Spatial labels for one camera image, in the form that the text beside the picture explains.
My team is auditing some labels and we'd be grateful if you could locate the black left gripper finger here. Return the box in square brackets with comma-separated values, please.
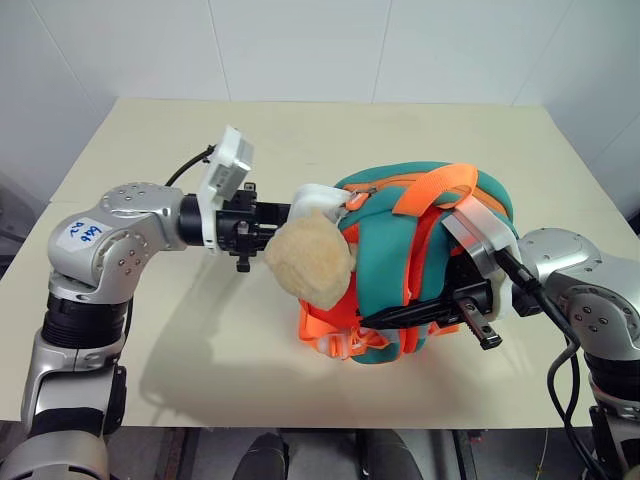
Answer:
[256, 224, 280, 251]
[256, 201, 296, 226]

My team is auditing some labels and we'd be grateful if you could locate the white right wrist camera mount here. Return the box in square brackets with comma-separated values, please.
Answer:
[441, 196, 519, 322]

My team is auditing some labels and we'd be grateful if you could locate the white label blue handwriting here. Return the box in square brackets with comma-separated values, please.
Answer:
[53, 216, 113, 252]

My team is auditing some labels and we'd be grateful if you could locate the teal and orange backpack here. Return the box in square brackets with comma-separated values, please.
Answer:
[297, 159, 519, 367]

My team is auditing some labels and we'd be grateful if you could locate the beige plush pompom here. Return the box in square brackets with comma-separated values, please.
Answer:
[262, 209, 359, 309]

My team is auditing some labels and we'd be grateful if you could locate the dark rounded shape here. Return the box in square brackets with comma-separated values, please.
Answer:
[361, 429, 422, 480]
[238, 431, 292, 480]

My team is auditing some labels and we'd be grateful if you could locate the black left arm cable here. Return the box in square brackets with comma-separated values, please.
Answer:
[165, 144, 218, 188]

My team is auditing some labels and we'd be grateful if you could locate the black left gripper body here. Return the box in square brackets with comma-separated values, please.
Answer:
[214, 180, 262, 274]

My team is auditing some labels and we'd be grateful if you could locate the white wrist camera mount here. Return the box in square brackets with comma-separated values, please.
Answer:
[196, 125, 256, 258]
[441, 196, 519, 322]

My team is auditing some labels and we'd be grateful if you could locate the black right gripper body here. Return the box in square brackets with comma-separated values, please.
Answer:
[446, 248, 504, 352]

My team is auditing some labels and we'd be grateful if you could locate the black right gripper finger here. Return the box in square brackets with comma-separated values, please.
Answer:
[358, 297, 455, 331]

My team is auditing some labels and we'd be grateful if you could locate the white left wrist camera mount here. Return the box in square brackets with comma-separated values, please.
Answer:
[196, 125, 256, 258]

